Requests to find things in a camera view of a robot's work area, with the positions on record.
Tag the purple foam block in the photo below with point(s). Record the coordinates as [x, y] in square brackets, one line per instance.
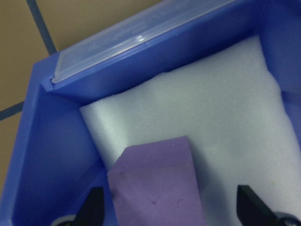
[152, 183]

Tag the blue plastic storage bin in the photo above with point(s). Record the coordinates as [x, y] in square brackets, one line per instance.
[54, 146]

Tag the white foam sheet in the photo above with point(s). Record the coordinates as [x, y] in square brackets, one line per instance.
[211, 113]

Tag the clear plastic label holder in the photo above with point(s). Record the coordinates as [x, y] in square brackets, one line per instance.
[117, 44]

